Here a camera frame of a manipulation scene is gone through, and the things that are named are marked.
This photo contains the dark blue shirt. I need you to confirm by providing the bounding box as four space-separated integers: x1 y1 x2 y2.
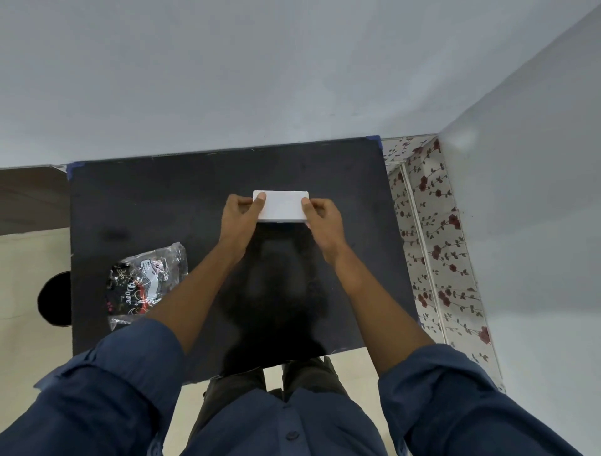
0 317 586 456

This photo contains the person's right forearm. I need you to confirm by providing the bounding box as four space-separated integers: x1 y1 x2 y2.
323 244 435 376

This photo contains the floral patterned white cloth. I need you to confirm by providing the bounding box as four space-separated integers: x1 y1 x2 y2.
381 135 507 394

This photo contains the white rectangular box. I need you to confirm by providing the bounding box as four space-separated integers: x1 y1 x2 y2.
253 190 310 222

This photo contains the person's right hand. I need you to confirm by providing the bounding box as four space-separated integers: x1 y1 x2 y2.
300 197 348 265

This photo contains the black round object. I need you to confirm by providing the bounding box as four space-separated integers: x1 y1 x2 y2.
37 271 74 328

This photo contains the person's left forearm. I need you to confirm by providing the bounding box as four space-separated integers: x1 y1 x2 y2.
145 241 246 356

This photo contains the person's left hand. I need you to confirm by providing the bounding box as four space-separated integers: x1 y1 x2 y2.
219 193 268 257

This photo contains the black patterned plastic packet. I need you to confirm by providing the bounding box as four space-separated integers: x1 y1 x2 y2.
106 242 189 332

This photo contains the black table mat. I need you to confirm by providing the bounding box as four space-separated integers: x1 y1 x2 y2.
69 136 420 386

